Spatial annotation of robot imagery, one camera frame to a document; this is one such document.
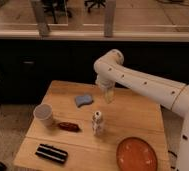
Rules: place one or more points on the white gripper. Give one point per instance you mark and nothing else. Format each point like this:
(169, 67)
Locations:
(106, 85)

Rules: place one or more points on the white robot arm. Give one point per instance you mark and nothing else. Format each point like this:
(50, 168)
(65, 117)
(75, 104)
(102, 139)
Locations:
(171, 94)

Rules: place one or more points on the wooden table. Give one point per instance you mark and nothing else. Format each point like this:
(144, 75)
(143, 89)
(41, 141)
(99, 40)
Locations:
(128, 115)

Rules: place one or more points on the dark red oblong object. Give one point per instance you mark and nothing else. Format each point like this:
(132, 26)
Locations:
(69, 126)

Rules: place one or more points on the white paper cup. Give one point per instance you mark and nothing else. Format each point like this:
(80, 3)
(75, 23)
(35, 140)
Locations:
(43, 112)

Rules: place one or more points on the black white striped box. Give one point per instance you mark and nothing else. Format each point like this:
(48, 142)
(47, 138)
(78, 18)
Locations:
(52, 153)

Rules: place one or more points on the black office chair right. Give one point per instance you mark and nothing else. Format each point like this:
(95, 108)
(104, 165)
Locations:
(89, 4)

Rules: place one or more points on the black office chair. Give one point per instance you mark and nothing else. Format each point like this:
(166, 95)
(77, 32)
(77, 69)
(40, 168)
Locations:
(89, 4)
(51, 7)

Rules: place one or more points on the black cabinet front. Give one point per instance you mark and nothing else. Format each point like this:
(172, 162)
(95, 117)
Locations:
(27, 67)

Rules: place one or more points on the black office chair left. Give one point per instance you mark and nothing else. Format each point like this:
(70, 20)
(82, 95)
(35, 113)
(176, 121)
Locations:
(51, 7)

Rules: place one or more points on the grey metal post right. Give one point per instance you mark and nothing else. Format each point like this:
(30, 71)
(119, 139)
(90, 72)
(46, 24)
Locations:
(109, 17)

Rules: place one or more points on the grey metal post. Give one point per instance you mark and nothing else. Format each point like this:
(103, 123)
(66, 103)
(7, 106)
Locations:
(42, 25)
(109, 17)

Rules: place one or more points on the grey metal post left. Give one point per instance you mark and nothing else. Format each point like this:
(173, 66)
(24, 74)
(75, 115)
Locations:
(42, 25)

